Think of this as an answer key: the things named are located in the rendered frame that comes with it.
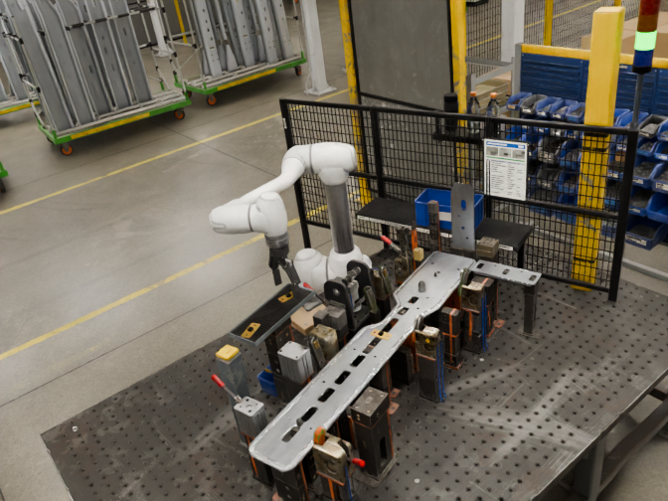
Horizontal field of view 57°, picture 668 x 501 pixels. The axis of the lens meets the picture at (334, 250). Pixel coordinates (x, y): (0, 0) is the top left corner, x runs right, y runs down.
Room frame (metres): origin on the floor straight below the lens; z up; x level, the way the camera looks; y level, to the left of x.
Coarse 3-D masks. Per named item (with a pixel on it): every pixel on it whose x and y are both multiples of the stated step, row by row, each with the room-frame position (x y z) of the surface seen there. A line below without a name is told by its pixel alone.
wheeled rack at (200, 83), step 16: (288, 16) 10.33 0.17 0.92; (192, 32) 9.06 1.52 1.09; (256, 64) 10.13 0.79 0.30; (272, 64) 9.91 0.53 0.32; (288, 64) 9.95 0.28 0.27; (176, 80) 9.80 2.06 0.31; (192, 80) 9.78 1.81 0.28; (208, 80) 9.48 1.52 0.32; (224, 80) 9.36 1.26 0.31; (240, 80) 9.39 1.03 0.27; (208, 96) 9.16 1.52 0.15
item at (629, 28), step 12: (660, 12) 6.40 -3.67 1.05; (624, 24) 6.12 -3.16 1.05; (636, 24) 6.05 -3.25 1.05; (660, 24) 5.92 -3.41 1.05; (588, 36) 5.86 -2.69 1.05; (624, 36) 5.68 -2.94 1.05; (660, 36) 5.62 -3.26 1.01; (588, 48) 5.81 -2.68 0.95; (624, 48) 5.62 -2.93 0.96; (660, 48) 5.61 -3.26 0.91
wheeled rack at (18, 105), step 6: (6, 18) 10.46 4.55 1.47; (0, 60) 10.62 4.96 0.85; (30, 90) 10.69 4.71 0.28; (12, 96) 10.14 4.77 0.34; (36, 96) 10.04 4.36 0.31; (0, 102) 9.98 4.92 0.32; (6, 102) 10.01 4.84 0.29; (12, 102) 9.86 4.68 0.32; (18, 102) 9.89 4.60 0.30; (24, 102) 9.90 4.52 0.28; (36, 102) 9.92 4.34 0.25; (0, 108) 9.73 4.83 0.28; (6, 108) 9.70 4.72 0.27; (12, 108) 9.73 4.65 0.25; (18, 108) 9.77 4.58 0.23; (24, 108) 9.82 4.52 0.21; (0, 114) 9.63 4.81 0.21
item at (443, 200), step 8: (424, 192) 2.83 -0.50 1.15; (432, 192) 2.83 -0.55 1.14; (440, 192) 2.81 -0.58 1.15; (448, 192) 2.78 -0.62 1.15; (416, 200) 2.73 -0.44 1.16; (424, 200) 2.82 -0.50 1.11; (440, 200) 2.81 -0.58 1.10; (448, 200) 2.78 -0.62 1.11; (480, 200) 2.64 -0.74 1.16; (416, 208) 2.72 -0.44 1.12; (424, 208) 2.69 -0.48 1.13; (440, 208) 2.64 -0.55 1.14; (448, 208) 2.62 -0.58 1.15; (464, 208) 2.57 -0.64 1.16; (480, 208) 2.65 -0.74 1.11; (416, 216) 2.72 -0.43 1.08; (424, 216) 2.69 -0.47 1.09; (440, 216) 2.64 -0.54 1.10; (448, 216) 2.62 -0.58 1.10; (480, 216) 2.65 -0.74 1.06; (424, 224) 2.69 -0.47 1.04; (440, 224) 2.64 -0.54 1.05; (448, 224) 2.62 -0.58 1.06
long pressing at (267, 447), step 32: (448, 256) 2.42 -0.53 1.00; (416, 288) 2.20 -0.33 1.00; (448, 288) 2.16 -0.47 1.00; (384, 320) 2.00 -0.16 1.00; (352, 352) 1.84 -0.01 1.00; (384, 352) 1.81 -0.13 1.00; (320, 384) 1.69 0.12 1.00; (352, 384) 1.66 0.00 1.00; (288, 416) 1.55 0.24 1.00; (320, 416) 1.53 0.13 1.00; (256, 448) 1.43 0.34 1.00; (288, 448) 1.41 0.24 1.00
